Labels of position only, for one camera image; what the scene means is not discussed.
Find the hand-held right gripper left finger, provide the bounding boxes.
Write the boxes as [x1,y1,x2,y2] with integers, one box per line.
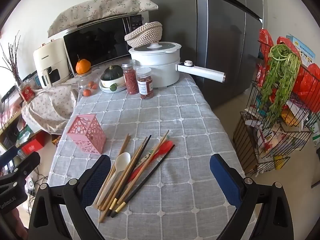
[29,154,112,240]

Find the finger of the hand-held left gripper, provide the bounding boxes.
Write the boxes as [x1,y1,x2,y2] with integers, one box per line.
[5,152,41,179]
[0,146,19,163]

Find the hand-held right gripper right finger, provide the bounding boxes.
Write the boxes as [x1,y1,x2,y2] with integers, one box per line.
[209,154,294,240]

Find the white plastic spoon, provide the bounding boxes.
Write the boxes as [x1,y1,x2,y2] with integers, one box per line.
[96,152,131,207]

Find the pink perforated utensil holder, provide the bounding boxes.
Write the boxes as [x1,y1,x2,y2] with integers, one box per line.
[66,114,107,155]

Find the black chopstick with gold band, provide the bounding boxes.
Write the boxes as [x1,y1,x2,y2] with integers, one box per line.
[110,144,175,218]
[107,135,152,217]

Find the red cardboard box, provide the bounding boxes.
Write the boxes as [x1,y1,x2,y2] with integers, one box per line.
[21,137,47,155]

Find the small-flower print cloth cover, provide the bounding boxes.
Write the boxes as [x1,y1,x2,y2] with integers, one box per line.
[21,85,78,133]

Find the red plastic spoon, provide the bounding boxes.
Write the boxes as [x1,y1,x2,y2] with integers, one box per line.
[127,141,175,183]

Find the painted wooden chopstick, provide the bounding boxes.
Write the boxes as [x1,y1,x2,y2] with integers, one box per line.
[137,130,170,174]
[136,129,168,173]

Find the dried bare branches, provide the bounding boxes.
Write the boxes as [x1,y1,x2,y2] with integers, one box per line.
[0,31,23,87]

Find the white ceramic dish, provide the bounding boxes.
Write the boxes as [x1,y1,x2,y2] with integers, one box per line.
[99,76,127,92]

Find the clear glass stand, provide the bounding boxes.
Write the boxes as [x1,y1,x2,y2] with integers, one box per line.
[72,70,93,92]

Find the cream air fryer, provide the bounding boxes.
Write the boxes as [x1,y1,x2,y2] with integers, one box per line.
[33,38,73,88]

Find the jar of red goji berries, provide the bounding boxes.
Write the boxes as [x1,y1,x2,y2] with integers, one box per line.
[121,60,139,95]

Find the red label jar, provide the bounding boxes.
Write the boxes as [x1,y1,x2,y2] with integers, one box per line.
[136,67,155,100]

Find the dark green squash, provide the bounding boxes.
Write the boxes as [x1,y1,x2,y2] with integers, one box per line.
[101,65,124,81]

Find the large orange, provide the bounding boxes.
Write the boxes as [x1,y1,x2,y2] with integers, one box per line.
[76,59,91,75]

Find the bunch of green vegetables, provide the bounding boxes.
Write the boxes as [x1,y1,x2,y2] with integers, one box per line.
[260,44,301,123]

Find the red plastic bag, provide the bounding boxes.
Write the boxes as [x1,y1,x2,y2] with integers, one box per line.
[292,64,320,96]
[257,29,277,60]

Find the black microwave oven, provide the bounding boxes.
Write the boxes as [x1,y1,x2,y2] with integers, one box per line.
[63,14,143,77]

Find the dark grey refrigerator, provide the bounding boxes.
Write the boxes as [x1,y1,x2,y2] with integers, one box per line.
[146,0,265,110]

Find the floral cloth microwave cover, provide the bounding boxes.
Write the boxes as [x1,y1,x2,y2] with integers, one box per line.
[47,0,158,38]

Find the tangle of floor cables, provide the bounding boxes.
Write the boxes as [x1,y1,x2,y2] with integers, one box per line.
[25,167,50,201]

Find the black wire rack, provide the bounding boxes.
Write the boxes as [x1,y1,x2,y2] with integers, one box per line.
[232,40,320,176]

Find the white electric pot with handle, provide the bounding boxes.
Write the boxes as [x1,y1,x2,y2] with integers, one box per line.
[129,41,227,88]

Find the wall poster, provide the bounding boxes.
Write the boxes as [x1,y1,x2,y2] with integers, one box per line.
[286,34,316,68]

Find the woven rope basket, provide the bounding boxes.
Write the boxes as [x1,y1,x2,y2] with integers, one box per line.
[124,22,163,48]

